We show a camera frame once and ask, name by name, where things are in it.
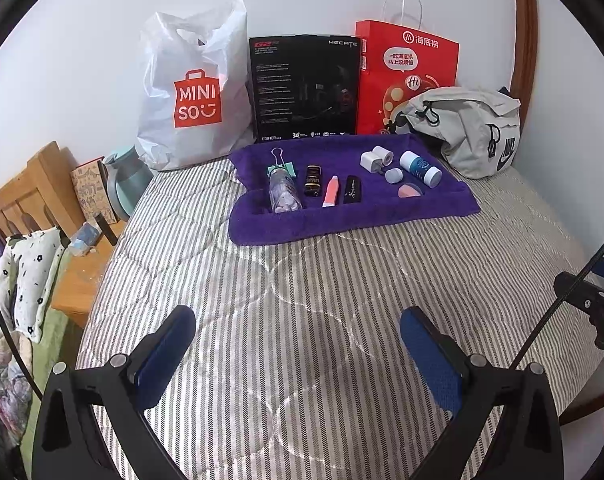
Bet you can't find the small plastic bottle on nightstand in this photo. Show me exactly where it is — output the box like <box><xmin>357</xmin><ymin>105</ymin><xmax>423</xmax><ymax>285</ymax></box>
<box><xmin>69</xmin><ymin>222</ymin><xmax>103</xmax><ymax>257</ymax></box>

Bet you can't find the patterned book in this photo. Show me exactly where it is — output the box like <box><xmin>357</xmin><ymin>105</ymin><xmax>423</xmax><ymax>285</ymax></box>
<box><xmin>71</xmin><ymin>157</ymin><xmax>120</xmax><ymax>226</ymax></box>

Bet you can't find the red paper bag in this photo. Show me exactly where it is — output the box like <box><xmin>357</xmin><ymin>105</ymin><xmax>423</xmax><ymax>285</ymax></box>
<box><xmin>354</xmin><ymin>0</ymin><xmax>460</xmax><ymax>136</ymax></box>

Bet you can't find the grey drawstring bag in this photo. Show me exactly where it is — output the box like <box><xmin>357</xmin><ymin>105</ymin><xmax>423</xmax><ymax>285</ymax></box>
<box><xmin>402</xmin><ymin>86</ymin><xmax>522</xmax><ymax>180</ymax></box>

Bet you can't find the black stick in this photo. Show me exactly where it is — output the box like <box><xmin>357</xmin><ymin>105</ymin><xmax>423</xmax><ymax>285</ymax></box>
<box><xmin>94</xmin><ymin>214</ymin><xmax>117</xmax><ymax>246</ymax></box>

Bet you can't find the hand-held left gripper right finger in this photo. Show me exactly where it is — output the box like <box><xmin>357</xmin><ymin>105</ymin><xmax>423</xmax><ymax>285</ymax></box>
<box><xmin>399</xmin><ymin>306</ymin><xmax>567</xmax><ymax>480</ymax></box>

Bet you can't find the wooden nightstand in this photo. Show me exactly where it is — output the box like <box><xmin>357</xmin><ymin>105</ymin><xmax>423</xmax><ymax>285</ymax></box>
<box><xmin>51</xmin><ymin>217</ymin><xmax>130</xmax><ymax>329</ymax></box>

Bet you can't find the floral printed fabric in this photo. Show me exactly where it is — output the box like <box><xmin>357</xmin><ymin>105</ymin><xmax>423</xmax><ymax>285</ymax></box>
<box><xmin>0</xmin><ymin>330</ymin><xmax>33</xmax><ymax>456</ymax></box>

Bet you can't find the floral white pillow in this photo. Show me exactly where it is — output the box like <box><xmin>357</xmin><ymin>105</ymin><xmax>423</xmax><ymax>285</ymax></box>
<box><xmin>0</xmin><ymin>227</ymin><xmax>70</xmax><ymax>345</ymax></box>

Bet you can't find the white plastic shopping bag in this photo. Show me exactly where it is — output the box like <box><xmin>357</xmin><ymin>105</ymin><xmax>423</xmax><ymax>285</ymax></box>
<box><xmin>134</xmin><ymin>0</ymin><xmax>250</xmax><ymax>172</ymax></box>

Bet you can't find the pink lipstick tube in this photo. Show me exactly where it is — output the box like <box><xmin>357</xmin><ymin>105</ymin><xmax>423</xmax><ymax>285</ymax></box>
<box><xmin>322</xmin><ymin>175</ymin><xmax>340</xmax><ymax>208</ymax></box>

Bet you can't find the clear plastic bottle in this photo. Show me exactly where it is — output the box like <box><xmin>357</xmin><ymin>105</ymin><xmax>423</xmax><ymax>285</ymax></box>
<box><xmin>268</xmin><ymin>167</ymin><xmax>303</xmax><ymax>213</ymax></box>

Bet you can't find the black headphone box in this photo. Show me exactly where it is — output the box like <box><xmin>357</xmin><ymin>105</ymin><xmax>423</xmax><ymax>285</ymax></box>
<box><xmin>248</xmin><ymin>34</ymin><xmax>361</xmax><ymax>143</ymax></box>

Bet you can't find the blue and white bottle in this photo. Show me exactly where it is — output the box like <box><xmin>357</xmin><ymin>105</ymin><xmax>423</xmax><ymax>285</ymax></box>
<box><xmin>399</xmin><ymin>150</ymin><xmax>443</xmax><ymax>188</ymax></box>

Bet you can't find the black cosmetic case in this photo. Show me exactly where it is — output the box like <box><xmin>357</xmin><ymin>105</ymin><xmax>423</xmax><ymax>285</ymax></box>
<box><xmin>343</xmin><ymin>175</ymin><xmax>363</xmax><ymax>204</ymax></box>

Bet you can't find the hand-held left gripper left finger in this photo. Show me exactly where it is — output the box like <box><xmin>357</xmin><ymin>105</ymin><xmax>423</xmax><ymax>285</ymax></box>
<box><xmin>29</xmin><ymin>305</ymin><xmax>197</xmax><ymax>480</ymax></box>

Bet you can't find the green bed sheet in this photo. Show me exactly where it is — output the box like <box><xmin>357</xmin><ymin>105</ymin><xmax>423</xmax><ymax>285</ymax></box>
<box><xmin>12</xmin><ymin>305</ymin><xmax>90</xmax><ymax>480</ymax></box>

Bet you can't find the wooden headboard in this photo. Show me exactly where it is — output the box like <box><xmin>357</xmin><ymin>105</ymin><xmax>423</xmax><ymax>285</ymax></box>
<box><xmin>0</xmin><ymin>141</ymin><xmax>85</xmax><ymax>241</ymax></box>

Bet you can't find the green binder clip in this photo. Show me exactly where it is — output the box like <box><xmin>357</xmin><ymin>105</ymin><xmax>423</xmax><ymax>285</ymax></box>
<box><xmin>267</xmin><ymin>147</ymin><xmax>297</xmax><ymax>178</ymax></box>

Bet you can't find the black and gold small bottle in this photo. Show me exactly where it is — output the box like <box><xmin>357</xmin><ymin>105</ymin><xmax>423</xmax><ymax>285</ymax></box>
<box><xmin>304</xmin><ymin>164</ymin><xmax>323</xmax><ymax>197</ymax></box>

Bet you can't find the purple towel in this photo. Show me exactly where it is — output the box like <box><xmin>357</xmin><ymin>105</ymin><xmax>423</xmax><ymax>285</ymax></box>
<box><xmin>228</xmin><ymin>132</ymin><xmax>481</xmax><ymax>247</ymax></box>

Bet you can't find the teal kettle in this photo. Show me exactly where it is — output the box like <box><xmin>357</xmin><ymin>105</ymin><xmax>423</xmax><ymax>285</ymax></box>
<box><xmin>102</xmin><ymin>145</ymin><xmax>150</xmax><ymax>221</ymax></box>

